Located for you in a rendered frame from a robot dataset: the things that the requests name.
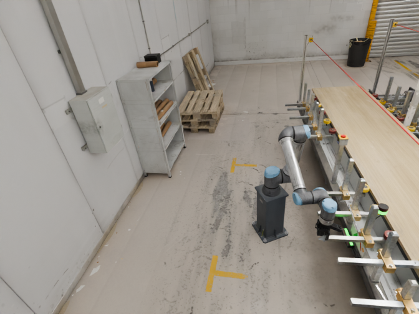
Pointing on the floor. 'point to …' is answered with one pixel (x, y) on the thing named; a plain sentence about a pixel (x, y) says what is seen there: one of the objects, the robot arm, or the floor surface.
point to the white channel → (412, 107)
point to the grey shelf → (144, 108)
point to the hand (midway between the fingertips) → (324, 240)
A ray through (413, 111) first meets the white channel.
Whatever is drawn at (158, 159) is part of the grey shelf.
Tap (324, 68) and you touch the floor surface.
